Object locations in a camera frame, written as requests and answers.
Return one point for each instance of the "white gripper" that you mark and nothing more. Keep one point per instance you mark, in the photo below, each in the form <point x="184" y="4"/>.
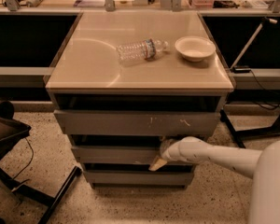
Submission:
<point x="172" y="153"/>

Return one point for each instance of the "grey drawer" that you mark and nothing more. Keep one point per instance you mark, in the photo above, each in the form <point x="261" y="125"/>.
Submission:
<point x="143" y="178"/>
<point x="137" y="123"/>
<point x="115" y="155"/>

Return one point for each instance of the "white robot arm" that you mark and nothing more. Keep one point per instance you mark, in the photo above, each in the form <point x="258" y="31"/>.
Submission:
<point x="262" y="166"/>

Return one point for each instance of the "grey bottom drawer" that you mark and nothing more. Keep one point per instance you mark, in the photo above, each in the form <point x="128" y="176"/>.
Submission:
<point x="143" y="178"/>

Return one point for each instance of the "grey drawer cabinet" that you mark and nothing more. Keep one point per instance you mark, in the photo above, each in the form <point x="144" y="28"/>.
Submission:
<point x="89" y="76"/>

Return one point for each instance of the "grey top drawer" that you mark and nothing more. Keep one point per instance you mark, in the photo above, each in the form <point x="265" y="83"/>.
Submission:
<point x="137" y="123"/>

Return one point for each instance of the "clear plastic water bottle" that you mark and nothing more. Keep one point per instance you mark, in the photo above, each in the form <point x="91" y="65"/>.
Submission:
<point x="148" y="49"/>

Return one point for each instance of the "white bowl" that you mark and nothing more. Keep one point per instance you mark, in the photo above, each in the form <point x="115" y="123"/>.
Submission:
<point x="195" y="48"/>

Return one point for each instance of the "white stick with black base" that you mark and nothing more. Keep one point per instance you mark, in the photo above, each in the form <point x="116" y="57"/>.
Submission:
<point x="264" y="21"/>

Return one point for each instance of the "black wheeled stand right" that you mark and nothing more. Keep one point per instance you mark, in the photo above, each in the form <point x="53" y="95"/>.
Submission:
<point x="240" y="136"/>

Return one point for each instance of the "black stand left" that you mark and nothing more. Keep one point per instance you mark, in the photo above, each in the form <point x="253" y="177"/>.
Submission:
<point x="11" y="132"/>

